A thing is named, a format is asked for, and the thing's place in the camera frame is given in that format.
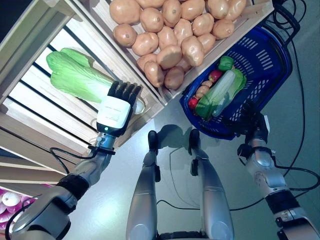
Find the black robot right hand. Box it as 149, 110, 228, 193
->
239, 101, 271, 138

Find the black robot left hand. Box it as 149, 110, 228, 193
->
95, 80, 141, 137

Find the blue plastic shopping basket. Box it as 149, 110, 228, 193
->
179, 26, 293, 141

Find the red apple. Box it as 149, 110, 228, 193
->
208, 69, 224, 82

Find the green bell pepper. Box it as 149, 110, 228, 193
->
217, 55, 235, 71

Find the red tomato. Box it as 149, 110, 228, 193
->
187, 97, 200, 110

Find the wooden slatted cabbage crate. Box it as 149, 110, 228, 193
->
0, 0, 165, 157

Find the wooden potato crate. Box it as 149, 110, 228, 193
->
72, 0, 275, 107

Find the silver robot right leg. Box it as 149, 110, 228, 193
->
188, 128, 235, 240

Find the wooden display stand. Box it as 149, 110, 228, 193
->
0, 0, 83, 191

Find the dark robot waist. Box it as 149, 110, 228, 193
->
157, 231, 206, 240

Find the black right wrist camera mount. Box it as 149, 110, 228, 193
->
236, 143, 252, 161

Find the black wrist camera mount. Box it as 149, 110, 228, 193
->
236, 143, 252, 161
87, 144, 116, 156

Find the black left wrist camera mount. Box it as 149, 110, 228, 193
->
87, 144, 116, 156

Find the long black floor cable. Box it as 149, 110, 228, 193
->
287, 34, 306, 161

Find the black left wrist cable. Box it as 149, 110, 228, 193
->
49, 147, 99, 161

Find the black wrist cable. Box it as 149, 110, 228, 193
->
273, 164, 320, 194
49, 147, 99, 161

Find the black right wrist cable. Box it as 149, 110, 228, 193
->
273, 164, 320, 194

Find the black cable coil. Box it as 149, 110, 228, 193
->
271, 0, 301, 38

